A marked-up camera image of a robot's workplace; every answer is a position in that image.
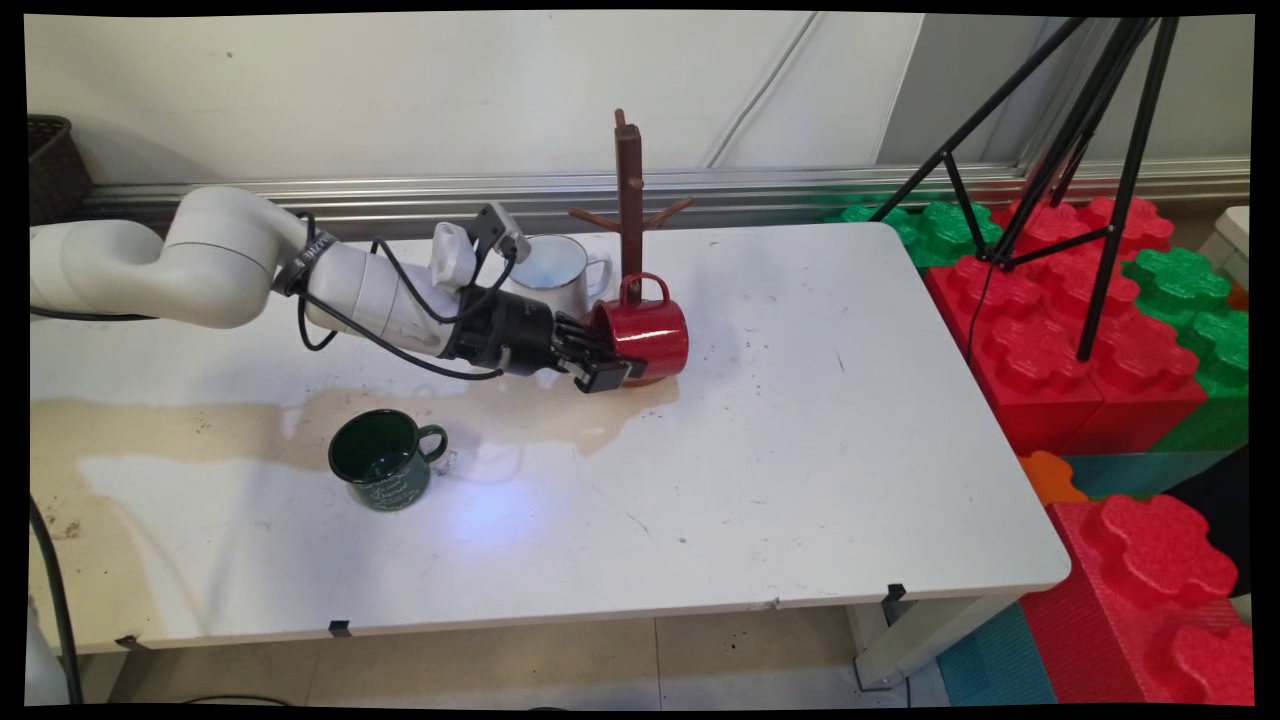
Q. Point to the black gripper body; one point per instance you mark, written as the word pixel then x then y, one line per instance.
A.
pixel 505 335

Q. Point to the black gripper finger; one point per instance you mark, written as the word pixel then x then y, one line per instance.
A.
pixel 585 335
pixel 603 376

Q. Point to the red enamel mug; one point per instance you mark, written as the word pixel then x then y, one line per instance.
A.
pixel 650 335

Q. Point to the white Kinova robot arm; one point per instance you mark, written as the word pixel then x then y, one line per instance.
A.
pixel 220 255

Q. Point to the white enamel mug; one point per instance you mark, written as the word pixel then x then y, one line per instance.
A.
pixel 560 270

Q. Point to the brown wooden mug tree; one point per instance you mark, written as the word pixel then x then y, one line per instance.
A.
pixel 629 200

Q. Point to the dark green enamel mug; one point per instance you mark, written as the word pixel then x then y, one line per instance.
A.
pixel 385 465

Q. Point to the black table edge clip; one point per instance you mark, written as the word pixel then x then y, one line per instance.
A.
pixel 895 593
pixel 340 628
pixel 128 642

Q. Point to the green foam block, flat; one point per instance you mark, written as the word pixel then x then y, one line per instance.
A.
pixel 945 230

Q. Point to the white table leg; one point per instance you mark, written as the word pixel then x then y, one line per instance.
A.
pixel 925 635

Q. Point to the large red foam block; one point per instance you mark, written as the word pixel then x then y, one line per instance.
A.
pixel 1060 340

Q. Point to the dark woven basket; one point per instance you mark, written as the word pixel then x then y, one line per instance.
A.
pixel 55 170

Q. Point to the teal floor mat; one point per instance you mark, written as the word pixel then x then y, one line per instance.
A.
pixel 995 660

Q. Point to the black tripod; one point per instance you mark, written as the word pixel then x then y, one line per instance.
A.
pixel 1100 150

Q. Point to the red foam block, ribbed side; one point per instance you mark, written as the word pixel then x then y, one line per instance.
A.
pixel 1150 590

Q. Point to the green foam block, tall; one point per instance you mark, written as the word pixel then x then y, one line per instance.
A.
pixel 1205 330

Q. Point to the white grey wrist camera box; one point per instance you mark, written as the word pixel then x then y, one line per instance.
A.
pixel 470 250

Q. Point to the aluminium wall rail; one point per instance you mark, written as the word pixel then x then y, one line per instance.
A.
pixel 800 190

